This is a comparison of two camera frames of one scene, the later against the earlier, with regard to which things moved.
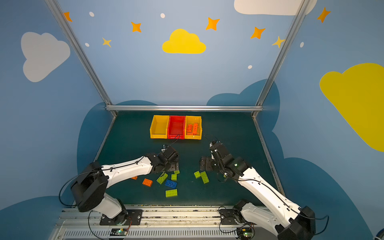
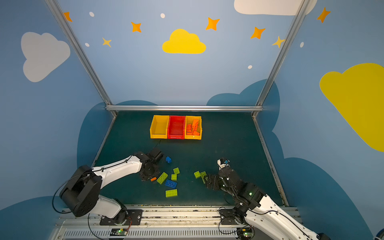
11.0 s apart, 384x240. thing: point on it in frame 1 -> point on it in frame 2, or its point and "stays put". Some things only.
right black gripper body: (207, 163) -> (210, 182)
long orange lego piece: (195, 128) -> (189, 129)
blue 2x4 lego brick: (171, 184) stays put
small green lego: (197, 174) stays put
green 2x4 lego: (204, 177) stays put
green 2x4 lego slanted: (162, 178) stays put
